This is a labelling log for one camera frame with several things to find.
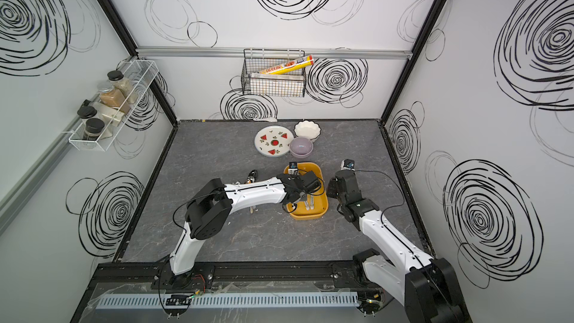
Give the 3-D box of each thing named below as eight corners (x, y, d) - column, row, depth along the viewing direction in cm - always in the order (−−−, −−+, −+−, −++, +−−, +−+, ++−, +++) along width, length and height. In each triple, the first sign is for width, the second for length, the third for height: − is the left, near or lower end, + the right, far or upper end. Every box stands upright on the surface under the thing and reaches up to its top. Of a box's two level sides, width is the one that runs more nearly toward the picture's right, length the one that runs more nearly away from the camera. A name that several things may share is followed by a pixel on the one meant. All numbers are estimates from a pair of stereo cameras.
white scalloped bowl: (294, 141, 113) (294, 138, 110) (293, 123, 121) (294, 119, 119) (321, 141, 113) (321, 138, 110) (319, 123, 121) (319, 120, 119)
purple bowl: (289, 160, 106) (289, 154, 102) (289, 141, 114) (289, 134, 110) (312, 160, 106) (313, 154, 102) (311, 141, 114) (311, 134, 110)
